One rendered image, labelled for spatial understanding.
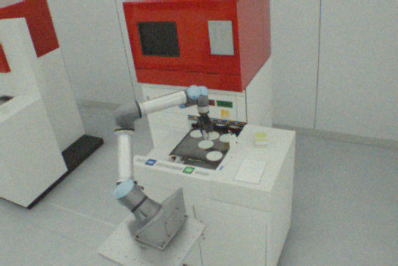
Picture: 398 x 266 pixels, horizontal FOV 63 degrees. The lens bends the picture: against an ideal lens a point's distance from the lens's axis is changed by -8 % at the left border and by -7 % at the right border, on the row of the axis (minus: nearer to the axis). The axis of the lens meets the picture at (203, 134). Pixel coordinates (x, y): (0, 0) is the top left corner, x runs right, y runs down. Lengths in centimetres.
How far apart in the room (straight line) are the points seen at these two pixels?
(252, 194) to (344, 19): 217
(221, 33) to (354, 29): 173
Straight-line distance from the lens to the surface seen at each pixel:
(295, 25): 362
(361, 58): 364
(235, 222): 208
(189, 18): 221
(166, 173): 206
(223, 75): 224
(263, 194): 186
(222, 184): 192
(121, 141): 194
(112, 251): 188
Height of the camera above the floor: 218
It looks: 31 degrees down
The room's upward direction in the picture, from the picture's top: 7 degrees counter-clockwise
